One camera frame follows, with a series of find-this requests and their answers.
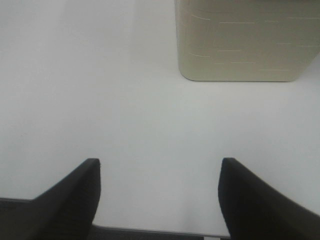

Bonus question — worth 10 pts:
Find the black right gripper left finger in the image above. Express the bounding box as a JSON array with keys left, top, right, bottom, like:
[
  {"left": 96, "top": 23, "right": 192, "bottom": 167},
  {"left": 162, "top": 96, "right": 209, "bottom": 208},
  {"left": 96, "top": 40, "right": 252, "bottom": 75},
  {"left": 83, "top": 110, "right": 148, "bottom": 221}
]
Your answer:
[{"left": 0, "top": 158, "right": 101, "bottom": 240}]

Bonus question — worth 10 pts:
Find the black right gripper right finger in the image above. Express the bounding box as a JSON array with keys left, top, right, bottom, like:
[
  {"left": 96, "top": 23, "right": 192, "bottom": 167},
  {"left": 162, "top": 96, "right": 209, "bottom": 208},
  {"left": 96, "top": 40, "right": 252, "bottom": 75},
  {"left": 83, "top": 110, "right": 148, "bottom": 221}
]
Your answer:
[{"left": 218, "top": 157, "right": 320, "bottom": 240}]

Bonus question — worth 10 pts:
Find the beige bin with grey rim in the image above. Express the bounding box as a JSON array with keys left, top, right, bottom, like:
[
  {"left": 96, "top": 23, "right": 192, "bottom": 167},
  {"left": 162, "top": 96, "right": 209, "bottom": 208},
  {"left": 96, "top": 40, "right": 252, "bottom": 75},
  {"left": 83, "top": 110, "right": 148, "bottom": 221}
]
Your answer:
[{"left": 174, "top": 0, "right": 320, "bottom": 82}]

